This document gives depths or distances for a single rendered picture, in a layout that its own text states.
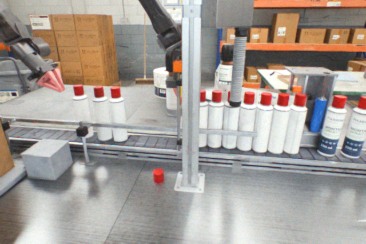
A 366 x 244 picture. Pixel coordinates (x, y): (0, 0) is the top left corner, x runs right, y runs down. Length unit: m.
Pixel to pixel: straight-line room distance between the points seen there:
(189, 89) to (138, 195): 0.34
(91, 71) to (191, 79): 3.69
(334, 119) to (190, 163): 0.46
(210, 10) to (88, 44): 3.67
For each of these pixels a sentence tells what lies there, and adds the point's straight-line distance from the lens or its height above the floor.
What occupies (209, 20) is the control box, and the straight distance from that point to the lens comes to 0.54.
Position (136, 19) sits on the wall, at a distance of 5.33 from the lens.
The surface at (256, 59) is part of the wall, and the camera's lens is 5.24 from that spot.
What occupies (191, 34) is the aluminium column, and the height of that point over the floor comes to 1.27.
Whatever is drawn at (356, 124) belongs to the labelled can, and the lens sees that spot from 0.88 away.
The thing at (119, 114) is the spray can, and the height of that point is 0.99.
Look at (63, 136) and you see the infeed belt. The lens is 1.00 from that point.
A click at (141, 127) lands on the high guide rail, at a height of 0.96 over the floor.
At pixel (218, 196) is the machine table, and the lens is 0.70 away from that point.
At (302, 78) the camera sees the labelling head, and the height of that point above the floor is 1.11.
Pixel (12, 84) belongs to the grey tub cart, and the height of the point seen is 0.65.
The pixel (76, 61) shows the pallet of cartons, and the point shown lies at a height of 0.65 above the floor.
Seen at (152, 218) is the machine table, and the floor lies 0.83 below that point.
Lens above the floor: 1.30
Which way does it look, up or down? 21 degrees down
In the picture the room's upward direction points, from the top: straight up
